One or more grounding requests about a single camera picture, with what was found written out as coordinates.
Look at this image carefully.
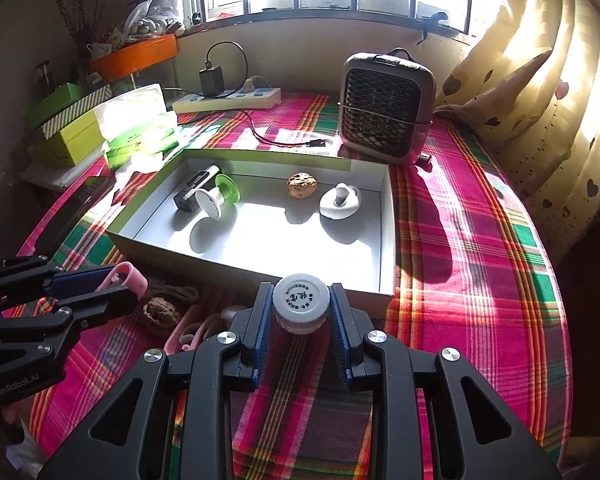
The pink clip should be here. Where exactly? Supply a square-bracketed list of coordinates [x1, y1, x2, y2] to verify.
[163, 304, 226, 356]
[96, 261, 148, 300]

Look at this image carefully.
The brown walnut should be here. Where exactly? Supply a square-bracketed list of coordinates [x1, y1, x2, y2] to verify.
[143, 297, 181, 334]

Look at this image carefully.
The white bottle cap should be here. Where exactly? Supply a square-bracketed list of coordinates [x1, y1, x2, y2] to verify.
[273, 274, 330, 335]

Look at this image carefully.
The green white suction spool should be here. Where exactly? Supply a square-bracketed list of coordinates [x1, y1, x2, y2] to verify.
[195, 174, 240, 220]

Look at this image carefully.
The white oval knob base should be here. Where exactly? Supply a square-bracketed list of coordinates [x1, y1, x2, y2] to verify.
[318, 183, 361, 221]

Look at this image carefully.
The grey mushroom knob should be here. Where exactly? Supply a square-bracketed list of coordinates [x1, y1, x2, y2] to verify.
[220, 304, 246, 326]

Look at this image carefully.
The yellow-green box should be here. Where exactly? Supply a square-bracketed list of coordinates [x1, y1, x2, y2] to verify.
[31, 110, 104, 167]

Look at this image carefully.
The plaid red bedspread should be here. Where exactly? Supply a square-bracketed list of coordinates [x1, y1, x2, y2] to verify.
[24, 93, 572, 479]

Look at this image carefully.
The black rectangular device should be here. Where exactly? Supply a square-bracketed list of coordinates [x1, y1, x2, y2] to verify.
[173, 164, 222, 212]

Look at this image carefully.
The grey shallow cardboard box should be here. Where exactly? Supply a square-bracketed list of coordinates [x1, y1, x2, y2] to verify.
[107, 150, 396, 318]

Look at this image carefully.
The striped green box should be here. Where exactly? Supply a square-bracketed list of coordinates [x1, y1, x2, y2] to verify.
[23, 84, 112, 140]

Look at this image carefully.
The walnut in box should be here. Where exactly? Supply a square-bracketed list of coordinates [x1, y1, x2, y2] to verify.
[287, 172, 317, 200]

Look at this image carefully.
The green tissue pack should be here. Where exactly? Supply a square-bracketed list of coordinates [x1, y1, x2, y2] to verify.
[94, 84, 178, 170]

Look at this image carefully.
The orange tray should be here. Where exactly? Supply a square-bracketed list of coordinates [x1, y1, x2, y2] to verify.
[90, 35, 178, 82]

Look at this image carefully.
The white power strip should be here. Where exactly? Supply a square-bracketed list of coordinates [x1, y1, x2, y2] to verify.
[172, 76, 282, 114]

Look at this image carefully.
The small grey fan heater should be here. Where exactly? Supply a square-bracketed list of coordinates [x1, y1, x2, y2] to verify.
[338, 47, 437, 165]

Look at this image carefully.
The beige heart curtain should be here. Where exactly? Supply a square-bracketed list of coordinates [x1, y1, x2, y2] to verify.
[436, 0, 600, 262]

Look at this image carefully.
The black window hook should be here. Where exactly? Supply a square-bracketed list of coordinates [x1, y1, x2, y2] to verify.
[417, 11, 449, 46]

